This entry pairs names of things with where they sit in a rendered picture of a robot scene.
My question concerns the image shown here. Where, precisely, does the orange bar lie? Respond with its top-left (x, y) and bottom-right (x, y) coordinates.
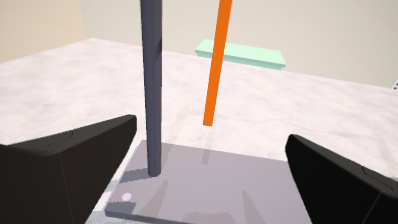
top-left (203, 0), bottom-right (232, 127)

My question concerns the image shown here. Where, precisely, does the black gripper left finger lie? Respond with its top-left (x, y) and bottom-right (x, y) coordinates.
top-left (0, 114), bottom-right (137, 224)

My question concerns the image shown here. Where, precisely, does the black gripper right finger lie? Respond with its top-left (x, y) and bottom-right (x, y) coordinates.
top-left (284, 134), bottom-right (398, 224)

